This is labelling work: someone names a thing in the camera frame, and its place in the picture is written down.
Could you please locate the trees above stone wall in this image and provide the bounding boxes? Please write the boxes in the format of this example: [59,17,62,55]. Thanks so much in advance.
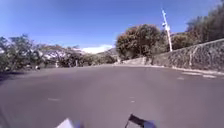
[171,2,224,51]

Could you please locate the tall sloping stone wall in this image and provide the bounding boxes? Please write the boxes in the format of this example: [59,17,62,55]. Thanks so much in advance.
[121,38,224,72]

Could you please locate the grey asphalt road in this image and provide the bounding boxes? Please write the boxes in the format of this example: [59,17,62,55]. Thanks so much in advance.
[0,64,224,128]

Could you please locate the robot's own part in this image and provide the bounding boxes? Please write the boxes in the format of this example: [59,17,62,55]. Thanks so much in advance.
[55,117,76,128]
[124,113,157,128]

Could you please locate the white pole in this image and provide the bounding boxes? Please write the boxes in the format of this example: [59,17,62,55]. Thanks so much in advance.
[161,8,174,53]

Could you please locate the large round tree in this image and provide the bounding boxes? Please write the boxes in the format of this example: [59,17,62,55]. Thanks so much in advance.
[115,23,168,61]

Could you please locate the white painted road line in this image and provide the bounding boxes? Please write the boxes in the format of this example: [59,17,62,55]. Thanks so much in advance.
[176,70,218,81]

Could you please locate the row of trees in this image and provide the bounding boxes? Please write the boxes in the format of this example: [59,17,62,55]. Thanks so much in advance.
[0,34,118,73]

